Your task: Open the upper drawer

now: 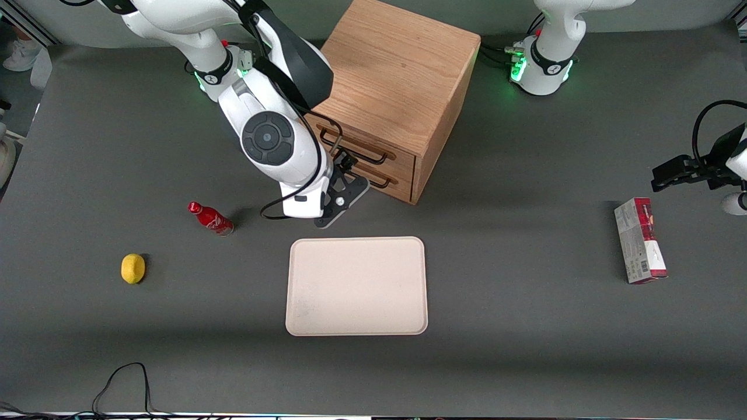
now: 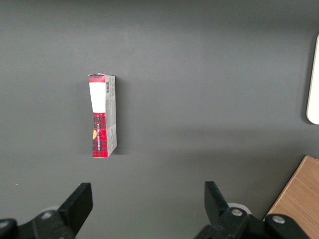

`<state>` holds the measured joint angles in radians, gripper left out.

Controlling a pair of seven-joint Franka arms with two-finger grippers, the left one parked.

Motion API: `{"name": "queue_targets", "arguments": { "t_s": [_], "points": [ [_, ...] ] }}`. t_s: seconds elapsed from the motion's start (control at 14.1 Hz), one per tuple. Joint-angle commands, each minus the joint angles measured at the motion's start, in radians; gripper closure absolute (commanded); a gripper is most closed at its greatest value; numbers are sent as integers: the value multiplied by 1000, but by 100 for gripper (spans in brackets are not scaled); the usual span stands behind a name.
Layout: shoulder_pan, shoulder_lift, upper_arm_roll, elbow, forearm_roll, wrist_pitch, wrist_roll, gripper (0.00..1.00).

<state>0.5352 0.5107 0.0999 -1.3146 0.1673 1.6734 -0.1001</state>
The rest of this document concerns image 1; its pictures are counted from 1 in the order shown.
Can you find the white sneaker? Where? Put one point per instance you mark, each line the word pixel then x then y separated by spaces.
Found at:
pixel 22 55

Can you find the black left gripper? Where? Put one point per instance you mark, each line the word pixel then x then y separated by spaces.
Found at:
pixel 716 158

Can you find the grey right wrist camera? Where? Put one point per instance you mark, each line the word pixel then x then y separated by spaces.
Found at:
pixel 302 201

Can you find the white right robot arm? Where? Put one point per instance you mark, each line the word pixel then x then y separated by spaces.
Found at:
pixel 198 23

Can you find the wooden drawer cabinet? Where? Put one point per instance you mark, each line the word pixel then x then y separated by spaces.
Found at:
pixel 397 64

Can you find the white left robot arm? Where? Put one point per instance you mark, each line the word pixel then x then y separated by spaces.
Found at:
pixel 548 70

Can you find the yellow lemon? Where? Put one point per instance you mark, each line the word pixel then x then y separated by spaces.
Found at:
pixel 133 268

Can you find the red soda bottle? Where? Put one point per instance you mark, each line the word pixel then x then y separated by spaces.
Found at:
pixel 211 219

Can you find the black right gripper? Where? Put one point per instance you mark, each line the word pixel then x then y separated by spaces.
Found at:
pixel 345 161

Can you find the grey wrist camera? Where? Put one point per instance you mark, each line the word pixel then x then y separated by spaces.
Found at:
pixel 734 204
pixel 302 201

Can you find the beige rectangular tray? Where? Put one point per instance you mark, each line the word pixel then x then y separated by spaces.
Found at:
pixel 356 286

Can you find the metal frame rail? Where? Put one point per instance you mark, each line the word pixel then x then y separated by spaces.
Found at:
pixel 35 32

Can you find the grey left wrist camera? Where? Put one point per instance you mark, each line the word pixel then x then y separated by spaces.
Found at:
pixel 734 204

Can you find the grey and red carton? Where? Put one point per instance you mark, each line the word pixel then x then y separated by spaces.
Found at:
pixel 641 242

